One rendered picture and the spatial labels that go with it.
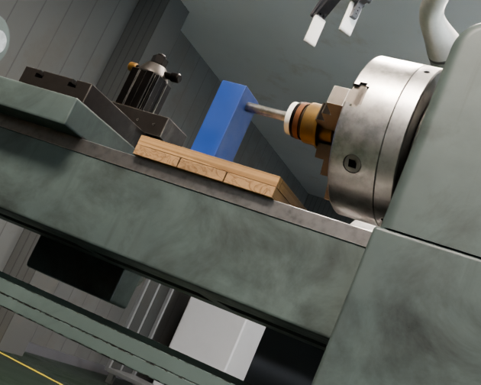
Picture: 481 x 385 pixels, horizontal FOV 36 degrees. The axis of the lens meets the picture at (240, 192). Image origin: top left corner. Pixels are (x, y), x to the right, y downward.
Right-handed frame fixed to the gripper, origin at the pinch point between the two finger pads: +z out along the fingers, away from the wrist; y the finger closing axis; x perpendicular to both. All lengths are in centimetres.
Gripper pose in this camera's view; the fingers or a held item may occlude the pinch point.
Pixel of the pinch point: (327, 34)
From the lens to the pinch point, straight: 169.7
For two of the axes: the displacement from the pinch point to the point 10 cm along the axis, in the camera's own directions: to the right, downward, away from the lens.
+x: -7.9, -4.4, -4.2
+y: -4.7, 0.0, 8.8
